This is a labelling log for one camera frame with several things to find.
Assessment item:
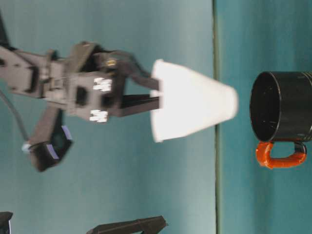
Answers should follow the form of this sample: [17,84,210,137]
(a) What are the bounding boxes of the white paper cup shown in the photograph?
[149,59,239,143]

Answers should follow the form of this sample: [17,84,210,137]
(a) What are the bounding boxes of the black cup holder red handle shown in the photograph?
[250,70,312,170]

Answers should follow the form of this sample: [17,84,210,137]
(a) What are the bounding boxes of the thin camera cable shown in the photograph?
[0,91,29,147]

